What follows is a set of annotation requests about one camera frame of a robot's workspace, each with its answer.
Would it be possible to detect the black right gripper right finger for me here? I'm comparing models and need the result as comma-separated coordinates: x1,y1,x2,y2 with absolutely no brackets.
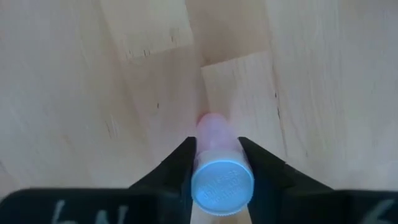
238,136,335,224

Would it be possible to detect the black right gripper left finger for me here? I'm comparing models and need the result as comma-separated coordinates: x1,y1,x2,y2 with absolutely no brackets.
129,136,197,224

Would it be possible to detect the pink medicine bottle white cap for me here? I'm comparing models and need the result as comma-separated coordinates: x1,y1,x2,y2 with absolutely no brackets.
190,112,255,217

